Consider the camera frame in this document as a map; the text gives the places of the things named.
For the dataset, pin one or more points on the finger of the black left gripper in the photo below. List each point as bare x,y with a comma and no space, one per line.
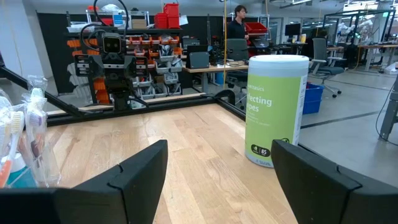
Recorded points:
97,67
130,67

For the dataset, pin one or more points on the red storage bin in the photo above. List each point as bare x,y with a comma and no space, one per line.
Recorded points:
256,28

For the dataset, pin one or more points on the person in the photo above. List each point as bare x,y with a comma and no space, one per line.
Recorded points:
237,29

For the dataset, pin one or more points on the stacked red storage bins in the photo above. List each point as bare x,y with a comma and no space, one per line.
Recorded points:
168,17

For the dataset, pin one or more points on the wooden desk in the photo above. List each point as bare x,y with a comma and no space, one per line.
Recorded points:
211,69

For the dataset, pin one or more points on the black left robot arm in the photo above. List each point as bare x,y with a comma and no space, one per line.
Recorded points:
119,98

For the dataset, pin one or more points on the black computer monitor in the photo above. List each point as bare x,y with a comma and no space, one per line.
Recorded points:
292,29

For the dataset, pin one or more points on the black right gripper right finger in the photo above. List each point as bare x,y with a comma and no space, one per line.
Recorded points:
326,199

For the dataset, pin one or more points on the clear acrylic organizer box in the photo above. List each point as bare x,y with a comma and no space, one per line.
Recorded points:
46,174

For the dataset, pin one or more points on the green disinfecting wipes canister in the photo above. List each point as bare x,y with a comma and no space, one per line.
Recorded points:
273,102

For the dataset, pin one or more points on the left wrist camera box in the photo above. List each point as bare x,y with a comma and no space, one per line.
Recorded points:
112,45

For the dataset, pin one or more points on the grey office chair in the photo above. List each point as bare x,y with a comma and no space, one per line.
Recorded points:
320,51

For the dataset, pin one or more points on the blue plastic bin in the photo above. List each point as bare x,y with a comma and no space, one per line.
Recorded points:
312,99

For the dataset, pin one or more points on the grey metal table leg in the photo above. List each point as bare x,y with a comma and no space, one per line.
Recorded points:
390,118

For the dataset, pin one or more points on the black aluminium table frame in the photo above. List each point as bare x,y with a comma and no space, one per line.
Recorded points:
140,109

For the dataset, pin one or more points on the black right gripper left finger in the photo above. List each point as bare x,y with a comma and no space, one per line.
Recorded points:
109,205

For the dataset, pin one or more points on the dark office chair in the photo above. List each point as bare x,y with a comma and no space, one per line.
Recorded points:
237,49

